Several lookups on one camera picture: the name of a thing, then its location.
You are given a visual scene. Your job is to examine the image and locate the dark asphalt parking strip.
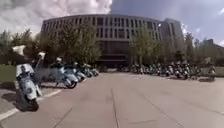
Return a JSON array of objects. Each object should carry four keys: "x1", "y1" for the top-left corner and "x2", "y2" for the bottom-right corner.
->
[{"x1": 0, "y1": 79, "x2": 61, "y2": 116}]

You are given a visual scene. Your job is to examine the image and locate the row of parked scooters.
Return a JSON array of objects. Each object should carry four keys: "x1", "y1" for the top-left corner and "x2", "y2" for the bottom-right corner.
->
[{"x1": 117, "y1": 60, "x2": 218, "y2": 81}]

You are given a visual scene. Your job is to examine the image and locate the wide grey curved building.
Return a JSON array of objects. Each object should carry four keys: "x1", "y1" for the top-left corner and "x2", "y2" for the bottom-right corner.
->
[{"x1": 39, "y1": 13, "x2": 185, "y2": 68}]

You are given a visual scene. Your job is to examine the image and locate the row of pale blue scooters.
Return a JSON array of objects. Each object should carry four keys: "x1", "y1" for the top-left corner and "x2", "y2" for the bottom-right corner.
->
[{"x1": 12, "y1": 44, "x2": 100, "y2": 111}]

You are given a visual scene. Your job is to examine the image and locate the row of green trees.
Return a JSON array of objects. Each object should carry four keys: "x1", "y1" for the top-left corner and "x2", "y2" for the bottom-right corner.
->
[{"x1": 0, "y1": 21, "x2": 224, "y2": 68}]

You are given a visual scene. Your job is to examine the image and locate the grey concrete slab plaza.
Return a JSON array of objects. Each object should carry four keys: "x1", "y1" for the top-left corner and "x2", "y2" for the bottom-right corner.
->
[{"x1": 0, "y1": 72, "x2": 224, "y2": 128}]

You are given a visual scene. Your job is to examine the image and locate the grass strip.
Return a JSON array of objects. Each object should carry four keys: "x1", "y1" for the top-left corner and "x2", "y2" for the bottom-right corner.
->
[
  {"x1": 0, "y1": 63, "x2": 18, "y2": 83},
  {"x1": 199, "y1": 65, "x2": 224, "y2": 78}
]

